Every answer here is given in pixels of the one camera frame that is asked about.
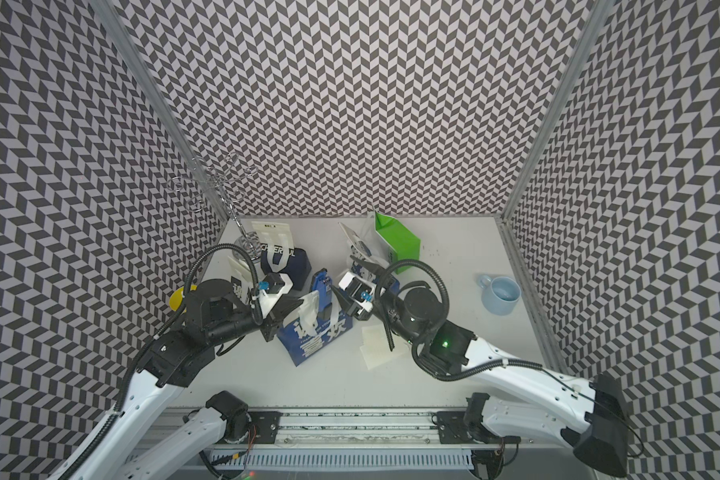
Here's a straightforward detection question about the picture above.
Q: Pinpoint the blue black stapler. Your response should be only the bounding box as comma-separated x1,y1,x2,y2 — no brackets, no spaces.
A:
311,268,332,322

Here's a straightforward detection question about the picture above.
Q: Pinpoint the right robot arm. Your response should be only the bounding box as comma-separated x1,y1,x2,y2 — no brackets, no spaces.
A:
332,278,637,478

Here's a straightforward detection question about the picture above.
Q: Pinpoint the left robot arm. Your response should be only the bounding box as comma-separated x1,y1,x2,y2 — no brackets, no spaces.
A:
52,274,301,479

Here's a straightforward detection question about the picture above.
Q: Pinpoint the yellow plastic cup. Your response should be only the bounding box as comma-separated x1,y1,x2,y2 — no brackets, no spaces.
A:
169,287,185,313

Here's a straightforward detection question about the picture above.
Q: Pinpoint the cream receipt pile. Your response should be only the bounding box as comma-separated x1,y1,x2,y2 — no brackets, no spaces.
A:
360,325,409,370

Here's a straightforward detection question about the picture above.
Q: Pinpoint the green white bag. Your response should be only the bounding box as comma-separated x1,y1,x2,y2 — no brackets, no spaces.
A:
373,212,421,264

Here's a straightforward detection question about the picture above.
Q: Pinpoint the light blue mug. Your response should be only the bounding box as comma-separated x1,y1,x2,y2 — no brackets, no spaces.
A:
477,275,522,316

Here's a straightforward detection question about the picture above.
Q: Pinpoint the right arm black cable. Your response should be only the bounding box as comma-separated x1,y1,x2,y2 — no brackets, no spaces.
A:
373,258,547,383

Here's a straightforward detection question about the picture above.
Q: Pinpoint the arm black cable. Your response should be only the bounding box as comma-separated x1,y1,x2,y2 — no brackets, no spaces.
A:
65,242,265,480
373,258,547,383

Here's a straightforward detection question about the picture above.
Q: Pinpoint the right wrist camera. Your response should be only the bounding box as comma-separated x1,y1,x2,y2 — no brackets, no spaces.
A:
334,271,374,321

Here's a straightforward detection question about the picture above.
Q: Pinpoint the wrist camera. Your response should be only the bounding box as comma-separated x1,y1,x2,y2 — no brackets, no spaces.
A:
258,273,293,318
334,271,374,321

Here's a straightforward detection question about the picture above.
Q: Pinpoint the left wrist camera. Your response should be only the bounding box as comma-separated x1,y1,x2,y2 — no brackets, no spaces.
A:
258,273,293,318

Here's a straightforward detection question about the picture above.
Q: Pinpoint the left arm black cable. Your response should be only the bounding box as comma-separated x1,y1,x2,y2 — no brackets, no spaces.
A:
65,242,265,480

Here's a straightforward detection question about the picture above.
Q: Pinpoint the metal wire mug tree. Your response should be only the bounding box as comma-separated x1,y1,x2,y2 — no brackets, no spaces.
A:
169,151,262,261

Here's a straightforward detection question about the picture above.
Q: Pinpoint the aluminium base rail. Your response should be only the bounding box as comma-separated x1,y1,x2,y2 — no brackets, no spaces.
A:
104,406,613,480

